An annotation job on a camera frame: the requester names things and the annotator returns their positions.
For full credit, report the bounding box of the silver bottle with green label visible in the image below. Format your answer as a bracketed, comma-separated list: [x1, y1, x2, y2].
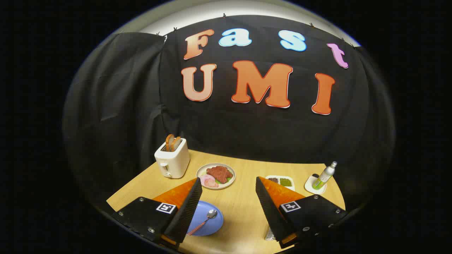
[312, 161, 338, 190]

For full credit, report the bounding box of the beige oval food plate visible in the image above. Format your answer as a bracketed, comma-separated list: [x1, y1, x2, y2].
[196, 163, 236, 190]

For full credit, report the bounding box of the small white dish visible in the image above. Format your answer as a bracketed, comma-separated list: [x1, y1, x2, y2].
[304, 175, 327, 195]

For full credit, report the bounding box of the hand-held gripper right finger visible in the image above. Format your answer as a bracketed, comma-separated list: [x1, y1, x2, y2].
[255, 176, 348, 249]

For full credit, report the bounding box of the spoon with red checkered handle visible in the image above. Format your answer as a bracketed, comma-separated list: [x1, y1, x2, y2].
[187, 210, 218, 236]

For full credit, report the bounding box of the white toaster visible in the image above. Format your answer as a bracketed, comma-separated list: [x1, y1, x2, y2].
[154, 138, 190, 179]

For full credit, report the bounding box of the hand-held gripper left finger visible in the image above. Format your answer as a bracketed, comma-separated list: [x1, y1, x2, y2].
[112, 177, 203, 250]

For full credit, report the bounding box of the white divided dish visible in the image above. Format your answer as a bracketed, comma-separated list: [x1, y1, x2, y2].
[265, 175, 296, 192]

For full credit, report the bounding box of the blue round plate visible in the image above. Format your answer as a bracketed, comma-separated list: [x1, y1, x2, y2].
[186, 200, 224, 236]

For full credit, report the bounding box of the brown meat steak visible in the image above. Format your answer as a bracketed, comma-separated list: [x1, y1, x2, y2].
[207, 166, 233, 184]

